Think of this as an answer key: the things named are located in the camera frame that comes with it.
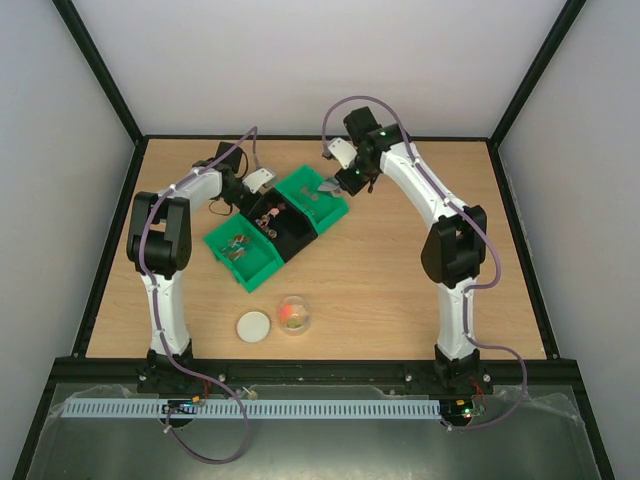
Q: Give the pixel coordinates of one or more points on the light blue slotted cable duct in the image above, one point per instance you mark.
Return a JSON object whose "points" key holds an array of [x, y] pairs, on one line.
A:
{"points": [[254, 409]]}

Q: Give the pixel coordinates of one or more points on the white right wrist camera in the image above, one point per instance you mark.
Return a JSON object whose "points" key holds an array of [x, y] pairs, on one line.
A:
{"points": [[341, 151]]}

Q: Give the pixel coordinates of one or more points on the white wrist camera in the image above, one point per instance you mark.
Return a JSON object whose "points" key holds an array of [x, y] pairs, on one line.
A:
{"points": [[341, 151], [261, 178]]}

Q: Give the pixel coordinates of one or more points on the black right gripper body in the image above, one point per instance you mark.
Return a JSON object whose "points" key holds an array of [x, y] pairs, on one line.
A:
{"points": [[344, 181]]}

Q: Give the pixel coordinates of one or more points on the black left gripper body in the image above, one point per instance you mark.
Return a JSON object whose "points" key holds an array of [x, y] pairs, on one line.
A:
{"points": [[245, 205]]}

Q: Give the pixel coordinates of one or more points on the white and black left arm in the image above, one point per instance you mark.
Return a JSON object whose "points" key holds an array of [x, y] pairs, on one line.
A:
{"points": [[159, 240]]}

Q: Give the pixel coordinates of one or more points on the silver metal scoop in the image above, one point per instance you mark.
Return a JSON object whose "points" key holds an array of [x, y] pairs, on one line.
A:
{"points": [[330, 186]]}

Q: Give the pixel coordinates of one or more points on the white round jar lid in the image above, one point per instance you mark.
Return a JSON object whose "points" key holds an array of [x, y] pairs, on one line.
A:
{"points": [[253, 326]]}

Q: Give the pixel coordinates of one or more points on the green bin on left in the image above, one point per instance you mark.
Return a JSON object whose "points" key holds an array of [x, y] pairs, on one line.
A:
{"points": [[244, 251]]}

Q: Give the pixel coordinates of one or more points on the black bin with lollipops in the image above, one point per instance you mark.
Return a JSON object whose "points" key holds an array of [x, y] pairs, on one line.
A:
{"points": [[283, 225]]}

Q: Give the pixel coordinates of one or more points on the clear plastic jar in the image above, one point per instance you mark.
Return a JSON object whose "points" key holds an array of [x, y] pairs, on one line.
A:
{"points": [[294, 315]]}

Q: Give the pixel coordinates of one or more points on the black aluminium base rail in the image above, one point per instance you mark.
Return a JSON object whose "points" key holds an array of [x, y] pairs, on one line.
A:
{"points": [[399, 377]]}

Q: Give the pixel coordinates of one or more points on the green bin with star candies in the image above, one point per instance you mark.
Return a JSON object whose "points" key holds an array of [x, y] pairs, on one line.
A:
{"points": [[301, 188]]}

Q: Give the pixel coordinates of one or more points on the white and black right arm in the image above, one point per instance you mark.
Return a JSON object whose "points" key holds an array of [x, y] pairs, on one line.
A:
{"points": [[454, 249]]}

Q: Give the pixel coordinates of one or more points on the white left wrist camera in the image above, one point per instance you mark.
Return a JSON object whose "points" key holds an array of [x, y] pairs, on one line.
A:
{"points": [[261, 178]]}

